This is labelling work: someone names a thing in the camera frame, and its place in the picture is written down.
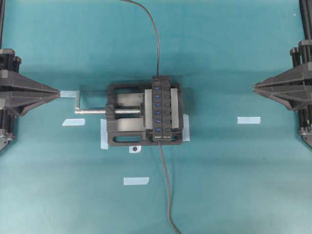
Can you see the white tape with black dot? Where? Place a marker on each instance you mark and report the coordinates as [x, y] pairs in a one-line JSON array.
[[134, 149]]

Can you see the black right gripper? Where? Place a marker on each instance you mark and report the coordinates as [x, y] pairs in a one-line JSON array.
[[300, 55]]

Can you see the black bench vise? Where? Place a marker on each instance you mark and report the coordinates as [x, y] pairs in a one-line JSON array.
[[136, 129]]

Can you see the blue tape under vise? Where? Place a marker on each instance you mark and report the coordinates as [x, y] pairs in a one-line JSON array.
[[186, 128], [103, 135]]

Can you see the blue tape under vise left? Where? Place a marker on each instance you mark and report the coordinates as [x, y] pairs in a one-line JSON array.
[[103, 135]]

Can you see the blue tape under vise right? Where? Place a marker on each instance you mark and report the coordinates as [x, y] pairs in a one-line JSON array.
[[186, 128]]

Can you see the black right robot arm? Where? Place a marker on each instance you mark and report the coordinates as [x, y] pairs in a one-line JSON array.
[[293, 88]]

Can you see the blue tape bottom centre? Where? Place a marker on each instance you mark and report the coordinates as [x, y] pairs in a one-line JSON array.
[[132, 181]]

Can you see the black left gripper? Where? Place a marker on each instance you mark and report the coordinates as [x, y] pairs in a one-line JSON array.
[[21, 94]]

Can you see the blue tape near handle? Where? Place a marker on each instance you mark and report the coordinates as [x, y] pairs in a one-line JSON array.
[[67, 94]]

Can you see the black frame post right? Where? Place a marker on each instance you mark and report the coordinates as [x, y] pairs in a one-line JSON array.
[[306, 16]]

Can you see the blue tape left lower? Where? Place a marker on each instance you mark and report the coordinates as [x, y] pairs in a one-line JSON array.
[[74, 122]]

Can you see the silver vise screw handle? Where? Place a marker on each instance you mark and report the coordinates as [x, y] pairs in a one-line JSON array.
[[118, 111]]

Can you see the black frame post left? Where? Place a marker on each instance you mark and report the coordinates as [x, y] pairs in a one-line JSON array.
[[2, 13]]

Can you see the black frame post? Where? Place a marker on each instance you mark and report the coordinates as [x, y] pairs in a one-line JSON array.
[[2, 13], [306, 16]]

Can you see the black multi-port USB hub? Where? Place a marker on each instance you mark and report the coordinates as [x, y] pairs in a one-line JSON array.
[[161, 108]]

